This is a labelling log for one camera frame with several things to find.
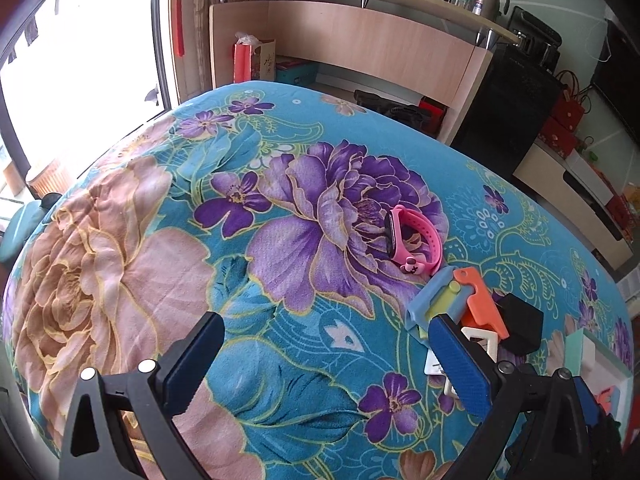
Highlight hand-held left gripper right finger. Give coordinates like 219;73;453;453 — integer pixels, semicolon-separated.
429;314;592;480

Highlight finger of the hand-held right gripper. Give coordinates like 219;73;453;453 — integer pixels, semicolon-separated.
572;376;601;428

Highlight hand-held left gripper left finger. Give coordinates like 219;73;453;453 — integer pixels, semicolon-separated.
59;311;227;480

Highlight white plastic frame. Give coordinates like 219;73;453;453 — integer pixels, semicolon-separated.
424;326;501;398

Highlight teal white tray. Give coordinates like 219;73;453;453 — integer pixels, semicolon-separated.
562;329;636;451

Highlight blue yellow toy knife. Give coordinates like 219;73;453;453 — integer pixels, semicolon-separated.
406;266;466;346

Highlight orange toy knife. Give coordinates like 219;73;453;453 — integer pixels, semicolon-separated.
452;267;511;341

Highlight black box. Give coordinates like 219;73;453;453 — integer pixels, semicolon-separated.
492;292;544;356

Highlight floral blanket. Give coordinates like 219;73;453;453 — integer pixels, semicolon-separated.
0;80;640;480

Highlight pink smart watch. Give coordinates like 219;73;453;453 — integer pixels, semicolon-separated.
384;204;443;276

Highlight wooden television stand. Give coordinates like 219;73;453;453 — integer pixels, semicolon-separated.
512;140;636;271

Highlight teal chair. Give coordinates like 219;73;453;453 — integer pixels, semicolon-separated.
0;202;53;263

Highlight small red box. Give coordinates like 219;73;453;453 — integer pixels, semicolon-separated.
419;97;448;136

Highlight black cabinet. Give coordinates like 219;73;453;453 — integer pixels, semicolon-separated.
452;42;566;176

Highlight black bag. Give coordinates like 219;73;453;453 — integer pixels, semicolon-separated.
354;89;431;133

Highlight red gift bags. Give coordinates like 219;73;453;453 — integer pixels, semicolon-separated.
537;70;591;158

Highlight red gift box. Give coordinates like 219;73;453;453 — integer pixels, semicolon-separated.
232;42;253;83

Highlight teal storage box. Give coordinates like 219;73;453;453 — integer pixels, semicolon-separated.
275;60;318;86

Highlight black television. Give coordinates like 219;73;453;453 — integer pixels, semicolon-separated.
592;17;640;133

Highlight wooden desk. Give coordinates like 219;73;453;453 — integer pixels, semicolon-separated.
200;0;521;146

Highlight black appliance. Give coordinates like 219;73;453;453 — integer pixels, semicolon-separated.
507;6;561;73

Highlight red hanging knot ornament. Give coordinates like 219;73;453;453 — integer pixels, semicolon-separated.
169;0;187;57

